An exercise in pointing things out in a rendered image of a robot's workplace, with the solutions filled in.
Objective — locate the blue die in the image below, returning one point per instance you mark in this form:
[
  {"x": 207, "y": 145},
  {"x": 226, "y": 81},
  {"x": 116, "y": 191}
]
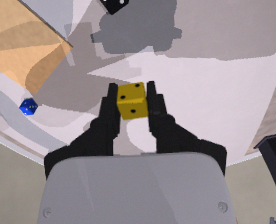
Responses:
[{"x": 28, "y": 107}]

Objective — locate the tan mat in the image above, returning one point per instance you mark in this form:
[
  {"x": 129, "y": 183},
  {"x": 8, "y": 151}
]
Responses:
[{"x": 30, "y": 49}]

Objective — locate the yellow die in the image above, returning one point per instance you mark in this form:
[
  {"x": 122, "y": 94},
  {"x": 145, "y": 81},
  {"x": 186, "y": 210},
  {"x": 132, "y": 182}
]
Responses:
[{"x": 131, "y": 101}]

